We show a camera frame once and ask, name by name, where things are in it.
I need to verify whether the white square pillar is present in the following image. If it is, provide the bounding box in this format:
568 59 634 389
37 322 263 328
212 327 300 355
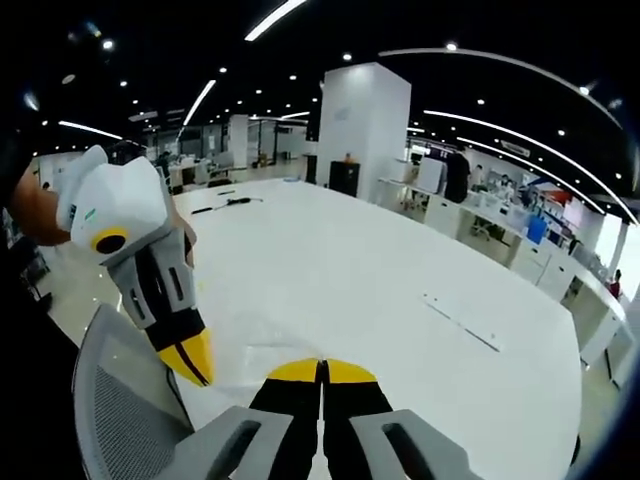
317 62 412 204

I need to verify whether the black cabinet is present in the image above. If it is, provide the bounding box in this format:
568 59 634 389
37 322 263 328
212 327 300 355
328 159 360 199

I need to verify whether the white table cable cover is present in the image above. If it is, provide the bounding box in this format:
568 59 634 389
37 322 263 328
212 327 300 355
422 292 502 353

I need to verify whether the long white cabinet desk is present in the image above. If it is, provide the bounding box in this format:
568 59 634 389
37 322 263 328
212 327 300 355
379 177 636 386

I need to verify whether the person's black shirt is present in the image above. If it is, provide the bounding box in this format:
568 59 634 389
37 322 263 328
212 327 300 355
0 239 81 480

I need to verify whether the white mesh office chair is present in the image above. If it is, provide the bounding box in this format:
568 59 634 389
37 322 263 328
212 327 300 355
72 303 197 480

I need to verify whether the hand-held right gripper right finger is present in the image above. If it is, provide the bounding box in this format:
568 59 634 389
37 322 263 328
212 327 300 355
322 358 484 480

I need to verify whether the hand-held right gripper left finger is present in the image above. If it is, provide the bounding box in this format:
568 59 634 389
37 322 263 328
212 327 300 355
169 357 322 480

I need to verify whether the white board panel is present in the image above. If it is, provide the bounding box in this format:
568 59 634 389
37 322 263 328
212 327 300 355
417 157 449 195

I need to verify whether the person's left hand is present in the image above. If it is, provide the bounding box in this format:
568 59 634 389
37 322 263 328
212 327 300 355
170 199 199 272

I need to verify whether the clear food packaging bag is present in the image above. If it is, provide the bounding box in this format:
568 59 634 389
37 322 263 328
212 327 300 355
219 324 326 389

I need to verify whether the blue box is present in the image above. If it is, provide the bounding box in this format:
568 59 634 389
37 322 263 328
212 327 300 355
522 214 547 245

